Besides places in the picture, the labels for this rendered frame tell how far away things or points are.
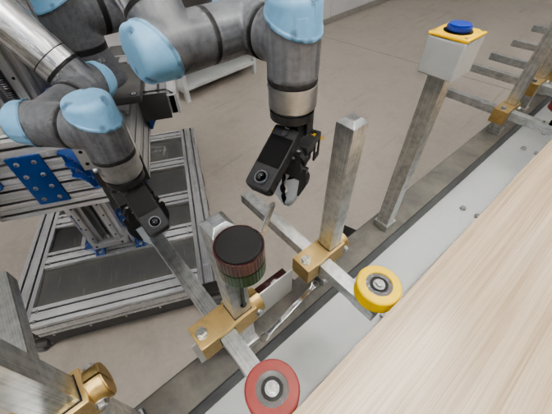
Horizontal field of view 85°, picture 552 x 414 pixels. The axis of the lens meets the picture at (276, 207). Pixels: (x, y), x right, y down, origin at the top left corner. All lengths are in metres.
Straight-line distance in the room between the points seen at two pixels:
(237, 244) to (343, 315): 0.55
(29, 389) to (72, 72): 0.51
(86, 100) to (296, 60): 0.32
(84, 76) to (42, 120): 0.14
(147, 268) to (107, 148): 1.01
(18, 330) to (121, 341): 1.07
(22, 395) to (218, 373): 0.39
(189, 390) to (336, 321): 0.38
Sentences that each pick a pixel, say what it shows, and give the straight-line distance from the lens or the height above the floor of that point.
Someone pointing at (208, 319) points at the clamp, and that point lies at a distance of 0.58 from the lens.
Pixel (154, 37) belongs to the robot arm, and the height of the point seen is 1.28.
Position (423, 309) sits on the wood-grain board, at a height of 0.90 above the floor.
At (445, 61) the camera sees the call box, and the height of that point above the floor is 1.18.
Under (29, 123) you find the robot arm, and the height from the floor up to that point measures 1.15.
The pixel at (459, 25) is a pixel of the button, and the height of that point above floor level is 1.23.
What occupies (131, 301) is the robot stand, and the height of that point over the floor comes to 0.23.
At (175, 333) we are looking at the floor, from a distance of 1.56.
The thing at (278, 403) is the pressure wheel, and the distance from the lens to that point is 0.50.
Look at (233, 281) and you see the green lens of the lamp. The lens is 0.37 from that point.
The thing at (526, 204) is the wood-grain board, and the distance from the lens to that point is 0.87.
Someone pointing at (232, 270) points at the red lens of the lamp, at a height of 1.10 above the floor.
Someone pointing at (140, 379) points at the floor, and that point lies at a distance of 1.55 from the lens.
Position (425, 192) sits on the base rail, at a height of 0.70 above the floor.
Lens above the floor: 1.40
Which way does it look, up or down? 47 degrees down
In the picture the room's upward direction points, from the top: 1 degrees counter-clockwise
